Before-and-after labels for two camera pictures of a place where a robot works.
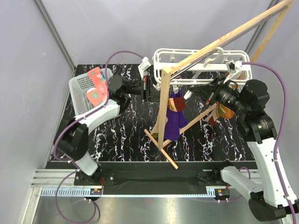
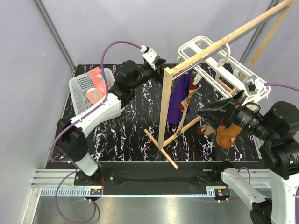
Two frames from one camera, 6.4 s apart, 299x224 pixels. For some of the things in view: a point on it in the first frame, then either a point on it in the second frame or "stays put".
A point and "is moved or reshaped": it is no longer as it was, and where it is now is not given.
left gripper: (150, 93) -> (159, 63)
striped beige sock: (217, 112) is moved or reshaped
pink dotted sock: (99, 81) stays put
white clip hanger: (216, 69) is moved or reshaped
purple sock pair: (175, 119) -> (179, 89)
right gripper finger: (203, 90) -> (213, 116)
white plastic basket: (79, 86) stays put
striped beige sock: (171, 106) -> (183, 106)
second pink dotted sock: (95, 96) stays put
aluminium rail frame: (60, 183) stays put
